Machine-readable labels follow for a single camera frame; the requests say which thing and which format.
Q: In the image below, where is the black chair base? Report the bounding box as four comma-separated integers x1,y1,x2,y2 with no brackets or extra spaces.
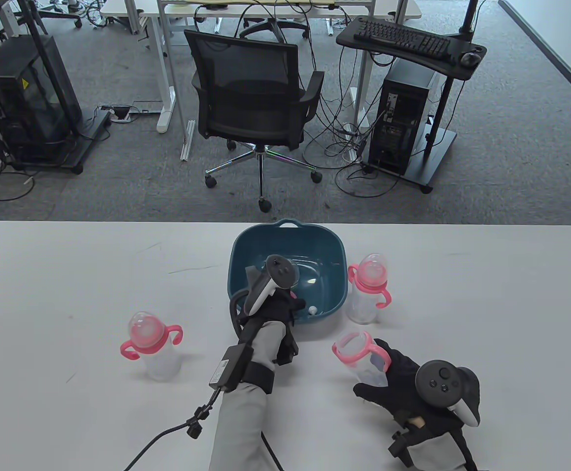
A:
38,0,84,28

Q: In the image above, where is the teal plastic basin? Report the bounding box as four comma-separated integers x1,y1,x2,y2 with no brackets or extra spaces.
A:
228,218,349,326

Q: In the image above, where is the black swivel chair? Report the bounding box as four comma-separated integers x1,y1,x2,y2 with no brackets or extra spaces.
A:
239,19,311,42

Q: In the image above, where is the black keyboard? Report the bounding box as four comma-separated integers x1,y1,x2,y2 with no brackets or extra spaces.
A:
353,19,452,60

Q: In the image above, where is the black computer tower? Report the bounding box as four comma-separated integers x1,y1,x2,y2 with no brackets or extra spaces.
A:
368,59,438,176

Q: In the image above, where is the silver aluminium profile bar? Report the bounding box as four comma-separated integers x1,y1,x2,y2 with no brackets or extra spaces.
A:
181,120,197,162

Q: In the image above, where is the white standing desk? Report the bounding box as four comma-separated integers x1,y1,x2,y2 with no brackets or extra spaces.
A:
100,0,422,134

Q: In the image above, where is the person's right hand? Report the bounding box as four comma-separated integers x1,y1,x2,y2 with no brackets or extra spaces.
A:
353,338,461,436

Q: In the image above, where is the black cable with connector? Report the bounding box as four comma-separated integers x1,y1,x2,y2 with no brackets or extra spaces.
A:
123,390,227,471

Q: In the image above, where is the black glass computer case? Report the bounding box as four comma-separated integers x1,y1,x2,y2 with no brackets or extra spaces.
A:
0,34,83,163

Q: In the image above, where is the thin black cable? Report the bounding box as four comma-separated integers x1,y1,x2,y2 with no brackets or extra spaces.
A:
260,432,286,471

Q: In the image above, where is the black forearm strap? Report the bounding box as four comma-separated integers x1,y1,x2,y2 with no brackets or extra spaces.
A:
244,362,275,393

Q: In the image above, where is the person's left hand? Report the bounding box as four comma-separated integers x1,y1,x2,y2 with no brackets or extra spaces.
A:
256,291,307,327

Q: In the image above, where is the black rolling workstation stand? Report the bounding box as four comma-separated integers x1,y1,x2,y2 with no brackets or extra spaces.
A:
336,0,488,194

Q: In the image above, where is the black mesh office chair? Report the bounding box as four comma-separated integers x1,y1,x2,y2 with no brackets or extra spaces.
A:
183,28,325,213

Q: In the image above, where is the black forearm battery box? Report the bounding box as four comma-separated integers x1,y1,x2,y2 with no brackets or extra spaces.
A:
208,345,253,392

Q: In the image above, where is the clear plastic baby bottle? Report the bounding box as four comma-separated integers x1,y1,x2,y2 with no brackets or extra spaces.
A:
345,253,393,324
120,311,184,382
332,332,392,388

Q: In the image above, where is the black rolling cart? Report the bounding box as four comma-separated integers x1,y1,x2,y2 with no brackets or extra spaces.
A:
0,0,113,175

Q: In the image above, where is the black white handheld controller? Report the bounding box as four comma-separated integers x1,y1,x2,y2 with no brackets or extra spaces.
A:
244,254,300,317
415,360,481,426

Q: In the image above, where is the tangle of black cables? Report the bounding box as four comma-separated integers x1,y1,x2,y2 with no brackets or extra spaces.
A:
303,47,404,199

